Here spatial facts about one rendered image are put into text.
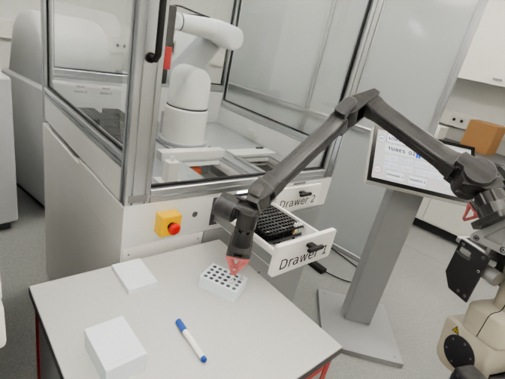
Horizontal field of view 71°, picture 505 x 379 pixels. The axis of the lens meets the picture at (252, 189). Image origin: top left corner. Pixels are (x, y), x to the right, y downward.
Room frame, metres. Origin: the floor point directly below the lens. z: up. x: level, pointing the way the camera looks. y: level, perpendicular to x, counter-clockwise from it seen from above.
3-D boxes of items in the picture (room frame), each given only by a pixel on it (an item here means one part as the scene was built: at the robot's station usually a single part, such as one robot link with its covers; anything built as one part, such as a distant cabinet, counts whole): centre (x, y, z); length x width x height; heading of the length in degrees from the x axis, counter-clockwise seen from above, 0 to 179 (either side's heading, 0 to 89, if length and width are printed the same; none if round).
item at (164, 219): (1.00, 0.24, 0.88); 0.07 x 0.05 x 0.07; 135
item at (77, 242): (1.62, 0.33, 0.40); 1.03 x 0.95 x 0.80; 135
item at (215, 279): (0.89, 0.03, 0.78); 0.12 x 0.08 x 0.04; 72
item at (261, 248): (1.17, -0.06, 0.86); 0.40 x 0.26 x 0.06; 45
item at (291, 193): (1.47, -0.20, 0.87); 0.29 x 0.02 x 0.11; 135
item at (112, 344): (0.57, 0.22, 0.79); 0.13 x 0.09 x 0.05; 46
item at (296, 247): (1.02, -0.21, 0.87); 0.29 x 0.02 x 0.11; 135
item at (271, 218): (1.16, -0.07, 0.87); 0.22 x 0.18 x 0.06; 45
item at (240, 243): (0.88, 0.00, 0.95); 0.10 x 0.07 x 0.07; 0
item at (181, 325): (0.66, 0.07, 0.77); 0.14 x 0.02 x 0.02; 42
